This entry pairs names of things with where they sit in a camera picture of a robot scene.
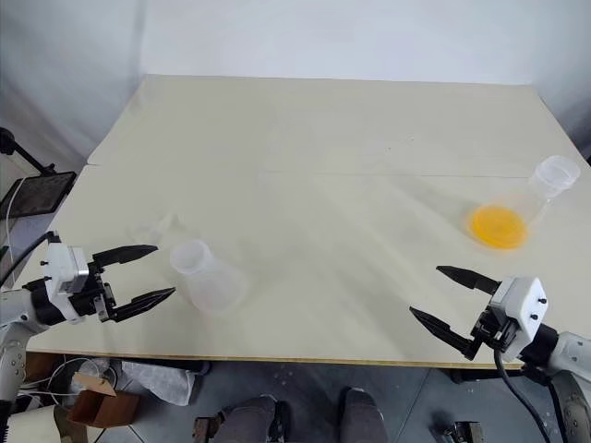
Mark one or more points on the crumpled clear plastic bag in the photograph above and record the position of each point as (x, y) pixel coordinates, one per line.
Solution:
(157, 380)

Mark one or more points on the black table frame bar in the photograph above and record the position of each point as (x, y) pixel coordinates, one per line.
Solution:
(480, 374)

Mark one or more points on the brown cardboard box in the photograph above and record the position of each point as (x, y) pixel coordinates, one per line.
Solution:
(99, 406)

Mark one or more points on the black flat tray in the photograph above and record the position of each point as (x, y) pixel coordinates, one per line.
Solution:
(37, 194)

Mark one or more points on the small clear conical flask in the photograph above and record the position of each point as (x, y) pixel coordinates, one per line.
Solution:
(208, 279)

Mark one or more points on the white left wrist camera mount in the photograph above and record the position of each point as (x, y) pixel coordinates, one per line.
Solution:
(60, 272)

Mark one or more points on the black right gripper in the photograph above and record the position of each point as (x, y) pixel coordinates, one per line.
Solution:
(496, 330)

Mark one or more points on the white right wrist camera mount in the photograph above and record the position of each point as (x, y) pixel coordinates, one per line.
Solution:
(526, 304)

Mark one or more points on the large clear conical flask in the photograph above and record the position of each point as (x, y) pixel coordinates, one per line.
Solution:
(501, 226)

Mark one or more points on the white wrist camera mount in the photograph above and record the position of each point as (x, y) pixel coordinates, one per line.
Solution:
(526, 304)
(60, 272)

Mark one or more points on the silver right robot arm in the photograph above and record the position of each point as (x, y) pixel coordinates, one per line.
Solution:
(572, 360)

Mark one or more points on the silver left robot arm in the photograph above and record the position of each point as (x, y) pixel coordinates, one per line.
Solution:
(14, 318)

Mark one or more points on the dark grey rounded shape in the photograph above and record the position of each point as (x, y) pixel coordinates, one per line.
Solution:
(251, 420)
(362, 415)

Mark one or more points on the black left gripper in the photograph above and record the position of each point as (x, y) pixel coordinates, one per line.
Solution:
(99, 300)

